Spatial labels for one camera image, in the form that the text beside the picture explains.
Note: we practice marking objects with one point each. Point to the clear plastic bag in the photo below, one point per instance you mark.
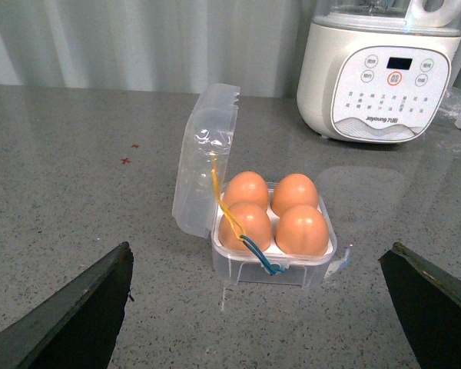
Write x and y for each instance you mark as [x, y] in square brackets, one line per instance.
[451, 105]

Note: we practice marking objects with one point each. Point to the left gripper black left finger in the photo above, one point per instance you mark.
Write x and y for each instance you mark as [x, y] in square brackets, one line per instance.
[78, 326]

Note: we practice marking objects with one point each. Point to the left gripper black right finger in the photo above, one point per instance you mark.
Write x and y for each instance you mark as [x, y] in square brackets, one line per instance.
[427, 301]

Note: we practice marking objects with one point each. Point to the blue rubber band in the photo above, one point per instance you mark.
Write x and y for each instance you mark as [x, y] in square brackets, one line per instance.
[254, 249]

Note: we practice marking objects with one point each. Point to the grey curtain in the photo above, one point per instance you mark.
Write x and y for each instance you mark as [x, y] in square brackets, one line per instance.
[172, 46]

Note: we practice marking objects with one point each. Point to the brown egg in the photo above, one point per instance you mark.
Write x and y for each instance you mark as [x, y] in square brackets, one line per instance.
[294, 190]
[247, 186]
[302, 230]
[256, 223]

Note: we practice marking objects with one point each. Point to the white soy milk maker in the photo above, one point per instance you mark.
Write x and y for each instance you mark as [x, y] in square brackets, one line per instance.
[377, 71]

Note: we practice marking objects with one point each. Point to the brown egg in box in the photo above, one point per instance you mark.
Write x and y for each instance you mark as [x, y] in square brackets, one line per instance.
[247, 186]
[294, 190]
[256, 223]

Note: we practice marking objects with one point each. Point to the clear plastic egg box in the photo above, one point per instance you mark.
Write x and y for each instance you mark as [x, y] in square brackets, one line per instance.
[210, 131]

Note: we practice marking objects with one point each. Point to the brown top egg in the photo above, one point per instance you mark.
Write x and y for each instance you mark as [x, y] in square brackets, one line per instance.
[302, 230]

